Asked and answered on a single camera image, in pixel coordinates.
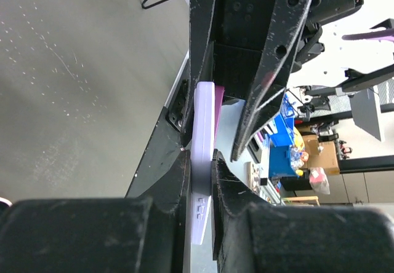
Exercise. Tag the purple edged black smartphone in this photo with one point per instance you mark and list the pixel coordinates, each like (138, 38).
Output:
(219, 94)

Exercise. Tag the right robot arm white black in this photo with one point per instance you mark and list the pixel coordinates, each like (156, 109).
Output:
(321, 12)

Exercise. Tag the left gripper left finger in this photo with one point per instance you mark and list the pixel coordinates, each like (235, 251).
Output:
(148, 233)

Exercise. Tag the lavender phone case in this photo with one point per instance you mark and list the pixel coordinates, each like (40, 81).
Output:
(202, 148)

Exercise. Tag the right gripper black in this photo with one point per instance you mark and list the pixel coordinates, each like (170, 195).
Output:
(254, 39)

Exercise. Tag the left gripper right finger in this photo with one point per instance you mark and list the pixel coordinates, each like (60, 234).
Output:
(251, 235)

